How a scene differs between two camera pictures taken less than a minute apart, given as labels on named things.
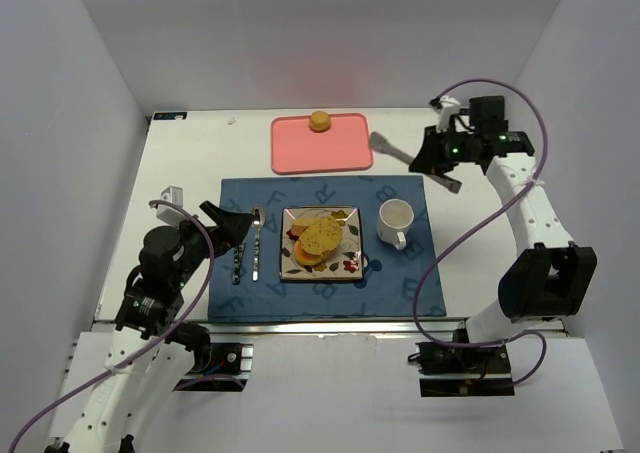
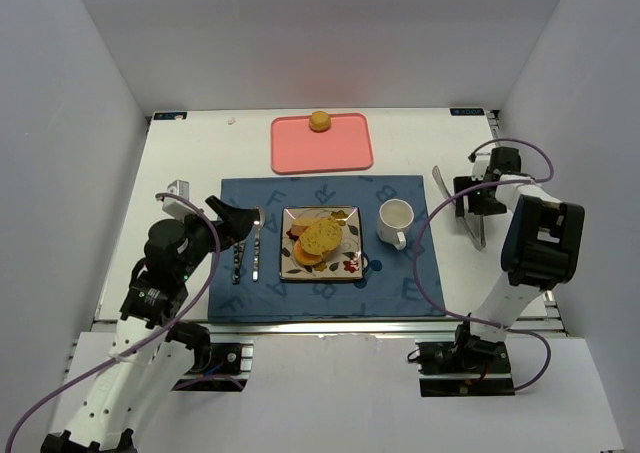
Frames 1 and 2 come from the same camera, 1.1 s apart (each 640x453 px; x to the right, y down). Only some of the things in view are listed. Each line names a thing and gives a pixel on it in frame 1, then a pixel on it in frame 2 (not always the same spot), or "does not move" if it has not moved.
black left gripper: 215,229 does not move
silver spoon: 258,222 does not move
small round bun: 319,121 does not move
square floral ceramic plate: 344,264 does not move
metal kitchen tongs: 379,143 -> 480,244
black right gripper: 437,148 -> 473,201
